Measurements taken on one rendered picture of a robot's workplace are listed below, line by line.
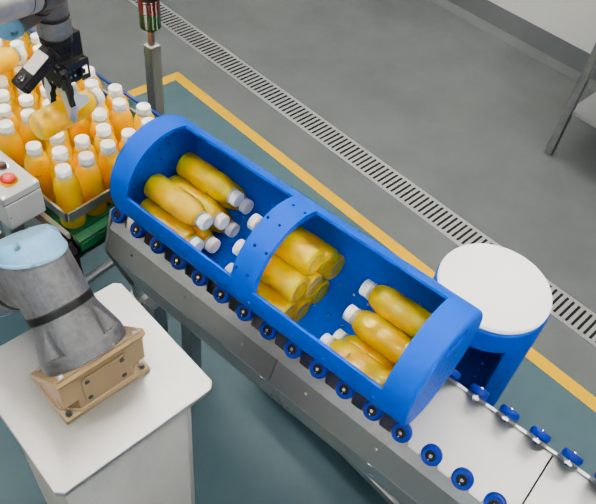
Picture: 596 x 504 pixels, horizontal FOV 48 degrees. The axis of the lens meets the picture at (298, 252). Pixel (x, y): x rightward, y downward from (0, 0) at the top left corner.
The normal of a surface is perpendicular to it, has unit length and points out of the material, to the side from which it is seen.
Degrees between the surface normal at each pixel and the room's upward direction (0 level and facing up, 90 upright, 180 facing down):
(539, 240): 0
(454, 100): 0
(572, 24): 90
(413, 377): 54
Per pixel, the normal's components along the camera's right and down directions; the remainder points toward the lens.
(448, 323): 0.04, -0.62
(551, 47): -0.69, 0.29
